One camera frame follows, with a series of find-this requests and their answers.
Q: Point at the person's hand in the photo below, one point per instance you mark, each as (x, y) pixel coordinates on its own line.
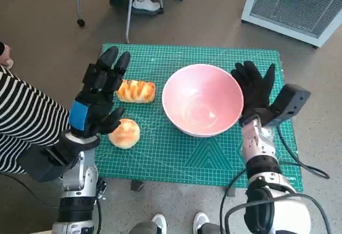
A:
(6, 56)

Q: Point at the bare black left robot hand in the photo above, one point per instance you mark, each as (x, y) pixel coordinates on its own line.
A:
(99, 95)

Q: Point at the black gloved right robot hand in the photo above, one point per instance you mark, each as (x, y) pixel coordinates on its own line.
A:
(253, 89)

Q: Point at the long braided toy bread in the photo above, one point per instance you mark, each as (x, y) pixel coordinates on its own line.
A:
(136, 91)

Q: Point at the round toy bread bun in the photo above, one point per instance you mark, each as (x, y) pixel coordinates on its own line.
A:
(124, 133)

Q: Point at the pink bowl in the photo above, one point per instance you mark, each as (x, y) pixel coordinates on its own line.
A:
(200, 97)

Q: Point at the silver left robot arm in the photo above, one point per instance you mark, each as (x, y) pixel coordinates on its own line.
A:
(80, 175)

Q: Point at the grey metal pole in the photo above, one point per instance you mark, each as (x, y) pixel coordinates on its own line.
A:
(129, 17)

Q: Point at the large white mesh cabinet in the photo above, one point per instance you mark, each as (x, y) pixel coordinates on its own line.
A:
(288, 4)

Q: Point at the green cutting mat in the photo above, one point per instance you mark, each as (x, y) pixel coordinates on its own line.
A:
(171, 159)

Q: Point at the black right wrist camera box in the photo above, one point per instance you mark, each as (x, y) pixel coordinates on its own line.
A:
(291, 100)

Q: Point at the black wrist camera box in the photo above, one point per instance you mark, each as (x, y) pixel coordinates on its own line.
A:
(291, 100)
(45, 164)

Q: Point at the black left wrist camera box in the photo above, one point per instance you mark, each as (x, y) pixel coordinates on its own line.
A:
(45, 164)

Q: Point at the black table bracket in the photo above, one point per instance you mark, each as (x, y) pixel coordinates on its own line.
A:
(137, 186)
(231, 192)

